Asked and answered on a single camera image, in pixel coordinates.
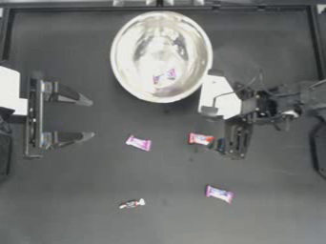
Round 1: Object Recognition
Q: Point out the purple and white candy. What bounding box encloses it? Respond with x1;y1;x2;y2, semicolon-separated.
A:
204;185;234;204
150;67;177;86

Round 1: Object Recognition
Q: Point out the red candy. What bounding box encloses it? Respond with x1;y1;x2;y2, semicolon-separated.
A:
186;132;216;147

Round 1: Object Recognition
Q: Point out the black and white candy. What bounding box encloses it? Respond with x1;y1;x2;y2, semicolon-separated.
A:
118;197;146;210

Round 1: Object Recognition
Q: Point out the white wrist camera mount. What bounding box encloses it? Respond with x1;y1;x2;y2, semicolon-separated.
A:
197;69;244;121
0;65;29;117

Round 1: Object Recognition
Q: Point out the black cable loop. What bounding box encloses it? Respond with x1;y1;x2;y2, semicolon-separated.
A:
311;120;326;179

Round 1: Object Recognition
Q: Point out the pink candy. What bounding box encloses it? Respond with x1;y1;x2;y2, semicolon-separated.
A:
124;134;152;153

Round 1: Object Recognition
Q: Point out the steel bowl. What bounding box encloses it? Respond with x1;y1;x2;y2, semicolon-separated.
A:
109;10;213;104

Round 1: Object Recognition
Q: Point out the black camera cable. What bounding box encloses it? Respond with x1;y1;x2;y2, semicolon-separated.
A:
210;68;272;110

